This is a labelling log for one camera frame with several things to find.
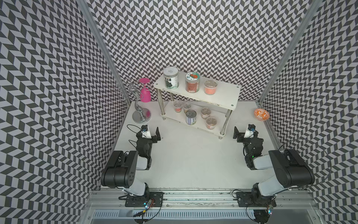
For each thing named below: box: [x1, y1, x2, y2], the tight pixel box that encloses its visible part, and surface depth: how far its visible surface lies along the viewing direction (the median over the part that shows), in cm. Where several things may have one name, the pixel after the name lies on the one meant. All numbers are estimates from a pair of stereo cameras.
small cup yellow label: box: [183, 102, 192, 114], surface depth 102 cm
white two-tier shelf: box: [153, 74, 241, 140], surface depth 91 cm
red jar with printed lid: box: [185, 71, 201, 94], surface depth 75 cm
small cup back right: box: [200, 106, 212, 120], surface depth 98 cm
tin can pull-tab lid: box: [185, 109, 198, 126], surface depth 95 cm
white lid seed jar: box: [163, 66, 179, 90], surface depth 75 cm
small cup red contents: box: [173, 101, 183, 113], surface depth 103 cm
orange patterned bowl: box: [253, 108, 270, 121], surface depth 107 cm
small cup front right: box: [206, 116, 217, 130], surface depth 93 cm
